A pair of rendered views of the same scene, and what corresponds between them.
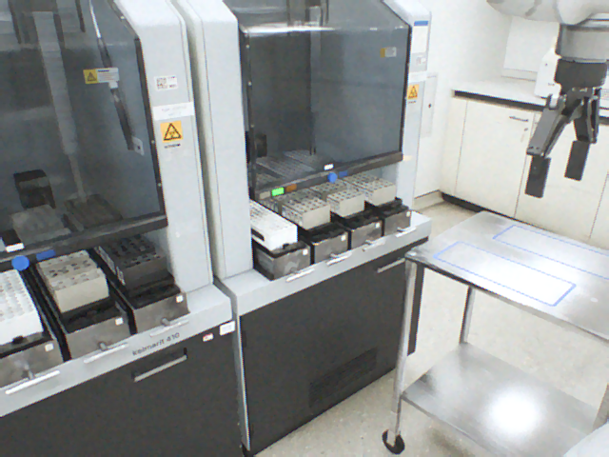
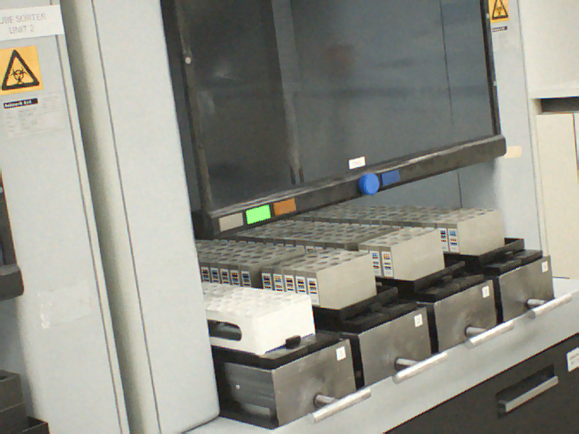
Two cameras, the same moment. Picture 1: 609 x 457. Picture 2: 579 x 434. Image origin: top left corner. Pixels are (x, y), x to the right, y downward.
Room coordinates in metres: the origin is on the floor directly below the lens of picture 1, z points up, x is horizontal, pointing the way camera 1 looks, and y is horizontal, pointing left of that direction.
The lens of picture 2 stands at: (-0.01, 0.16, 1.19)
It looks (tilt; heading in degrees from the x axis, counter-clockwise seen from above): 9 degrees down; 356
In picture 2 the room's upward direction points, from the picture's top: 8 degrees counter-clockwise
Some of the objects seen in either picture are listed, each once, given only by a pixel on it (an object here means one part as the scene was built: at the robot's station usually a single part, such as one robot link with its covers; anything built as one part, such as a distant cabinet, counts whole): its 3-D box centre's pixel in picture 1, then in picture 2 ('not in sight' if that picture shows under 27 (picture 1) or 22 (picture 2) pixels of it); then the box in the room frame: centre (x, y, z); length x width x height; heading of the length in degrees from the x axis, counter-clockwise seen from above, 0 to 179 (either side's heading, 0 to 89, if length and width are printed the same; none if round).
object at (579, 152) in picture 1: (577, 160); not in sight; (0.85, -0.47, 1.22); 0.03 x 0.01 x 0.07; 39
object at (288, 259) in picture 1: (237, 224); (158, 344); (1.51, 0.28, 0.78); 0.73 x 0.14 x 0.09; 39
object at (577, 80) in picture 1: (576, 89); not in sight; (0.81, -0.41, 1.36); 0.08 x 0.07 x 0.09; 129
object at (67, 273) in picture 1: (73, 280); not in sight; (1.03, 0.61, 0.85); 0.12 x 0.02 x 0.06; 129
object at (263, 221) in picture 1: (257, 223); (211, 318); (1.41, 0.20, 0.83); 0.30 x 0.10 x 0.06; 39
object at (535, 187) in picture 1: (537, 176); not in sight; (0.77, -0.36, 1.22); 0.03 x 0.01 x 0.07; 39
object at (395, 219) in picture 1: (338, 193); (370, 268); (1.80, -0.07, 0.78); 0.73 x 0.14 x 0.09; 39
